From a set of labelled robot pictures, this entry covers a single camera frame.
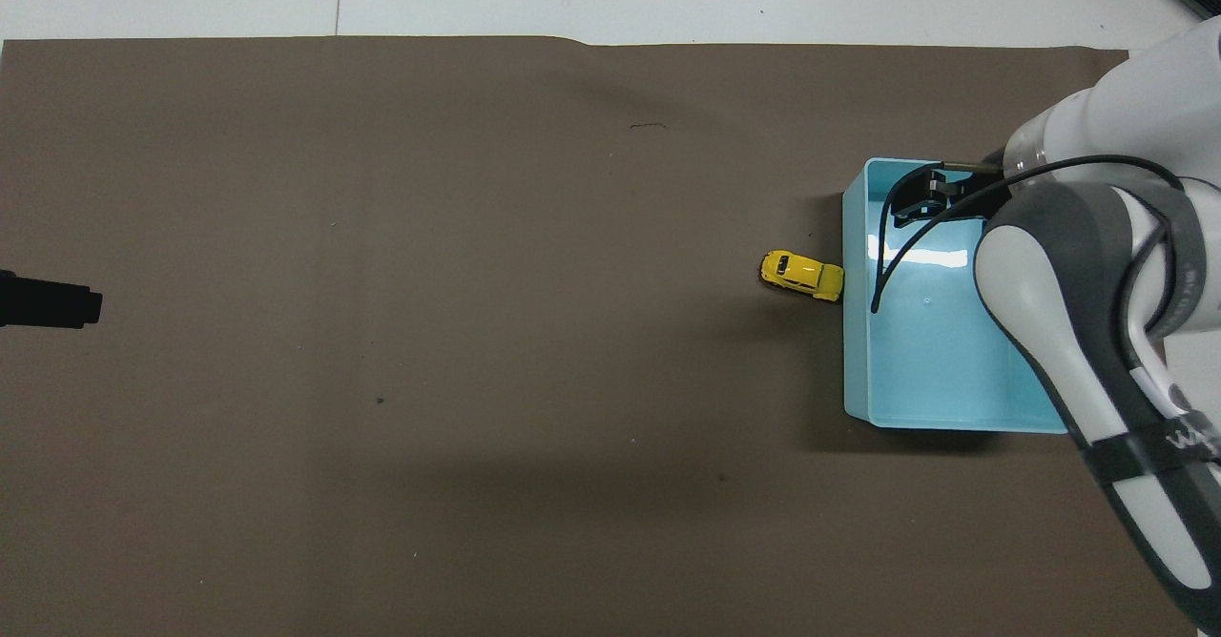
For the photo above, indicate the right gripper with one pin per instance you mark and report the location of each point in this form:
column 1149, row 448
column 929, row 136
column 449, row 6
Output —
column 983, row 195

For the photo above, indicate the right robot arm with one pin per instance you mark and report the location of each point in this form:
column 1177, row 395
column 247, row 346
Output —
column 1068, row 332

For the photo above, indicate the yellow toy beetle car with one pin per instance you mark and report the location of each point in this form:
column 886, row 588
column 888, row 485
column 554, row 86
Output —
column 803, row 275

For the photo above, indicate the light blue plastic bin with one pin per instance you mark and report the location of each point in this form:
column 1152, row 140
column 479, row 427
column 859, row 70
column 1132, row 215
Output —
column 940, row 360

